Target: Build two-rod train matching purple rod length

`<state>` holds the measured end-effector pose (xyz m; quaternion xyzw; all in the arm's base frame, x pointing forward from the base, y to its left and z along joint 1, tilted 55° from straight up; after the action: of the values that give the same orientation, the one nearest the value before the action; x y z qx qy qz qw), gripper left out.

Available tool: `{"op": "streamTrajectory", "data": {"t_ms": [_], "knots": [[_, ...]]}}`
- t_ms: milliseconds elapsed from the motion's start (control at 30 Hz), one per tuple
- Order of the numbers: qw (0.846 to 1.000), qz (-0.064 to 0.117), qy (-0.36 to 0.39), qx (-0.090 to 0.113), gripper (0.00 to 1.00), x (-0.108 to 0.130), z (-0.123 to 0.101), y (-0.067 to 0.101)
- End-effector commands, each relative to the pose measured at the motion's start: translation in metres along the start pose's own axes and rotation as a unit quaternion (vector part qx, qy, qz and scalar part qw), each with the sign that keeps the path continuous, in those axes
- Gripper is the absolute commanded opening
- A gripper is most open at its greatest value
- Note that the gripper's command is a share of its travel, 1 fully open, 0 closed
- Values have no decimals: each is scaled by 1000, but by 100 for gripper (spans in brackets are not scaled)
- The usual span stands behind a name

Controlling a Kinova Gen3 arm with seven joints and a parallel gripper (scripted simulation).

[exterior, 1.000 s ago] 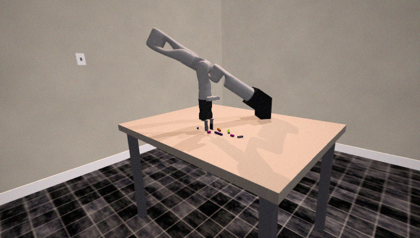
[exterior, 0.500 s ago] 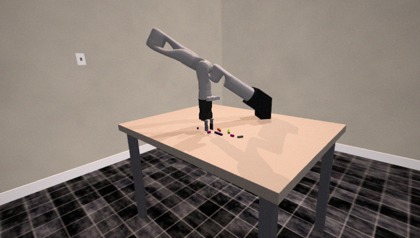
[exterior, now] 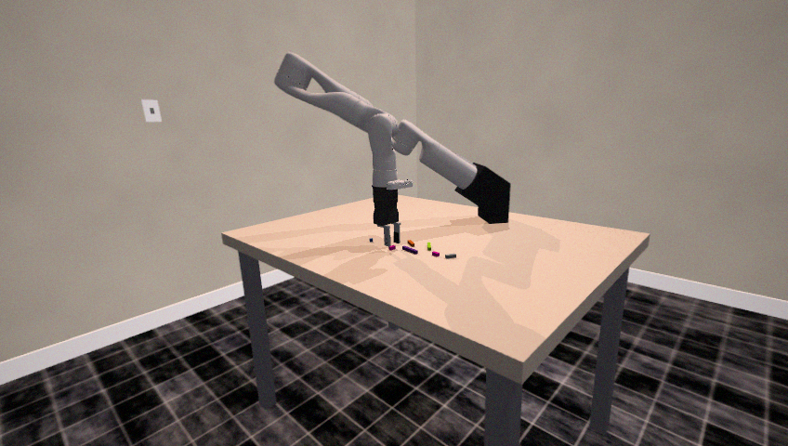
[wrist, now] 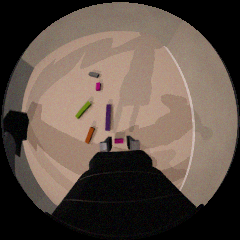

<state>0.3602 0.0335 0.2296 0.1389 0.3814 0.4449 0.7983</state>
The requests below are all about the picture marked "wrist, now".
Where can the orange rod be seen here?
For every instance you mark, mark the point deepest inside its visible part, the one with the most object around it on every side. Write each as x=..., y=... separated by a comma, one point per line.
x=89, y=135

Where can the small magenta block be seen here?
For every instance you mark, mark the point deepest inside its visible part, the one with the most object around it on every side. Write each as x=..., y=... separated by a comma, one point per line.
x=98, y=86
x=119, y=140

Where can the lime green rod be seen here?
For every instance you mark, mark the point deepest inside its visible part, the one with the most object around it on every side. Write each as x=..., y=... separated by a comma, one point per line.
x=83, y=109

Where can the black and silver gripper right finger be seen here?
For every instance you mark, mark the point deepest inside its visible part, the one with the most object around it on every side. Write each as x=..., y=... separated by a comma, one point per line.
x=133, y=144

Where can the purple rod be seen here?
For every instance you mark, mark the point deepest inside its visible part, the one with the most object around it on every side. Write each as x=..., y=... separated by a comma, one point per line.
x=108, y=116

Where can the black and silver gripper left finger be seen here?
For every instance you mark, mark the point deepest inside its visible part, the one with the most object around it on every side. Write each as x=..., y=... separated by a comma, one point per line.
x=106, y=146

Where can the grey rod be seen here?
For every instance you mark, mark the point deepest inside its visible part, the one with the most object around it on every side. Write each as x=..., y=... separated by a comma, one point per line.
x=96, y=75

